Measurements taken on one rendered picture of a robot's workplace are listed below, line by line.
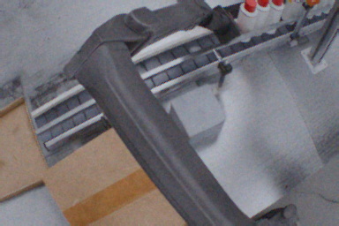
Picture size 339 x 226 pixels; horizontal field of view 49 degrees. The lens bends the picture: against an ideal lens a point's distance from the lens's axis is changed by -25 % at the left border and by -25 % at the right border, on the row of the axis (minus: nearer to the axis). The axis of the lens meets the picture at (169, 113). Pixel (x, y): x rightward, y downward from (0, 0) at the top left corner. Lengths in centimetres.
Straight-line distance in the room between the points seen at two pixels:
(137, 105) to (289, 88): 82
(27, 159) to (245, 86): 66
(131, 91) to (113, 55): 5
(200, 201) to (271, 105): 78
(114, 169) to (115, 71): 37
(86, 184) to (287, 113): 63
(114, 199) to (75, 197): 8
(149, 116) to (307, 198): 167
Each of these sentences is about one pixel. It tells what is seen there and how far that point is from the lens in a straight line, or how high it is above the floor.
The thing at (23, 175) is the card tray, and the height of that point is 83.
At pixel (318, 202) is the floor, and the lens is 216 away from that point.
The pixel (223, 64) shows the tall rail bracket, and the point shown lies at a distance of 112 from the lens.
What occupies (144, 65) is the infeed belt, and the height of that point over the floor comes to 88.
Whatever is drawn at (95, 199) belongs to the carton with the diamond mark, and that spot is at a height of 112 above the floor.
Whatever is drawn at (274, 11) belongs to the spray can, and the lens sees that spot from 119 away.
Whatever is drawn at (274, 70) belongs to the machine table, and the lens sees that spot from 131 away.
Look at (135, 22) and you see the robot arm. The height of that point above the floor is 145.
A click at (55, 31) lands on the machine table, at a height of 83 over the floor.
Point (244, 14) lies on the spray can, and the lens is 114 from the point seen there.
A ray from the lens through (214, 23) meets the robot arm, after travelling 105.
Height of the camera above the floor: 198
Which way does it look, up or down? 70 degrees down
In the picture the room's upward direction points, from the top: 5 degrees clockwise
